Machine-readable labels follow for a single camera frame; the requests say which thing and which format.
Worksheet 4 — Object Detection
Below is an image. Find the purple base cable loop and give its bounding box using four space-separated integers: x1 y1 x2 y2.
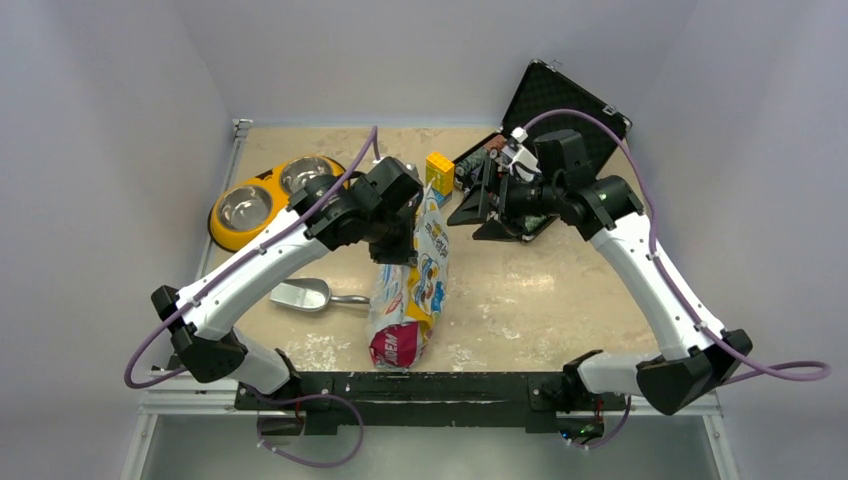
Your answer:
256 388 366 470

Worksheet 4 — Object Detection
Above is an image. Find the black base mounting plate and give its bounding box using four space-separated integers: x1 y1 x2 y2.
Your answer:
234 371 625 435

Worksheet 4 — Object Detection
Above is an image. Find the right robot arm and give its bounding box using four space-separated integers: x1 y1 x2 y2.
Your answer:
447 129 753 415

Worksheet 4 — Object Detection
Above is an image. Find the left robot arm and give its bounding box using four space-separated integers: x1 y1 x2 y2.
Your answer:
151 157 423 409

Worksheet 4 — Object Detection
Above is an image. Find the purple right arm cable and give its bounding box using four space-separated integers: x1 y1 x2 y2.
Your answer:
523 108 832 384

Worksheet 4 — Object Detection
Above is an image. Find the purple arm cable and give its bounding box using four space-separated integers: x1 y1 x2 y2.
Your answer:
523 108 832 384
123 125 380 390

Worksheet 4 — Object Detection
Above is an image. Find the yellow double pet bowl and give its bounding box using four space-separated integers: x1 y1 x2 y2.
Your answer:
207 155 345 252

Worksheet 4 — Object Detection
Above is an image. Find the silver metal scoop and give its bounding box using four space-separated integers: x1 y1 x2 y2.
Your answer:
269 278 370 313

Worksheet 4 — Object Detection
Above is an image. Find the black poker chip case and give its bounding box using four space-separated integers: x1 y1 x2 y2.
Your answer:
454 60 645 242

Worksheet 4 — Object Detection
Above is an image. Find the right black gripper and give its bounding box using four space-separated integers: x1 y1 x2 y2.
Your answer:
447 157 563 242

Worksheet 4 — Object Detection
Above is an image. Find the colourful pet food bag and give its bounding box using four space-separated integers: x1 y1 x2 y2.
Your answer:
366 187 450 371

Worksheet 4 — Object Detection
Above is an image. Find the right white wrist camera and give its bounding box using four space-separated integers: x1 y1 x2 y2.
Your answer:
501 127 542 182

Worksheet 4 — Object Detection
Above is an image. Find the yellow toy brick block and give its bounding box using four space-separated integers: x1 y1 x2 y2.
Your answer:
425 152 455 201

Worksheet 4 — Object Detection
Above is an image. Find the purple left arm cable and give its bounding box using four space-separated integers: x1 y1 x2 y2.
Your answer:
123 125 380 390

